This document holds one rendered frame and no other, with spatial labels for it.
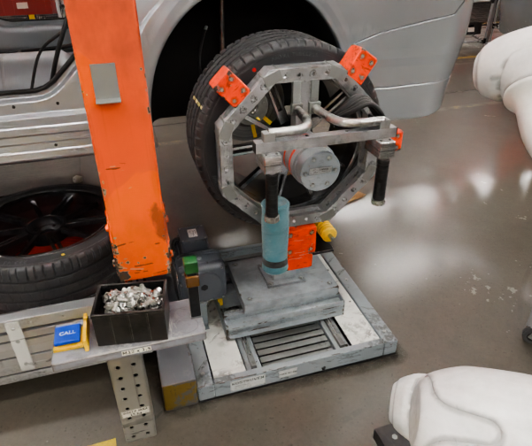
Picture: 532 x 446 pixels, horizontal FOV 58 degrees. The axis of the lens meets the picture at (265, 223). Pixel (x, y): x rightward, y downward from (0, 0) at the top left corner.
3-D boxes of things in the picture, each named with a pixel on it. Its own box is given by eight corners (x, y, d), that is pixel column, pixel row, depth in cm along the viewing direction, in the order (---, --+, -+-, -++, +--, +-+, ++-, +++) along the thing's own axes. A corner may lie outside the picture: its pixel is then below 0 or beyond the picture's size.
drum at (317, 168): (314, 163, 164) (316, 123, 157) (341, 190, 147) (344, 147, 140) (275, 168, 161) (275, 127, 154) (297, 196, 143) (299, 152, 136)
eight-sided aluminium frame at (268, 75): (362, 206, 179) (379, 56, 151) (370, 214, 174) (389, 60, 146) (219, 228, 166) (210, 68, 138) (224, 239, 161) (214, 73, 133)
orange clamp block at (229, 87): (244, 84, 144) (223, 64, 140) (251, 91, 138) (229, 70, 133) (229, 102, 146) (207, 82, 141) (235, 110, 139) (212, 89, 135)
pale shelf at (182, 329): (196, 303, 156) (196, 296, 155) (206, 339, 142) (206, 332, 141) (57, 331, 146) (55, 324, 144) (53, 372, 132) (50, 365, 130)
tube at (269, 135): (300, 114, 147) (302, 80, 142) (325, 136, 131) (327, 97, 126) (245, 120, 143) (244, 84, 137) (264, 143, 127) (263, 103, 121)
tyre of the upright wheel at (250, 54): (324, 207, 206) (376, 49, 178) (347, 234, 187) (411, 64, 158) (171, 192, 182) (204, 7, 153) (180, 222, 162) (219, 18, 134)
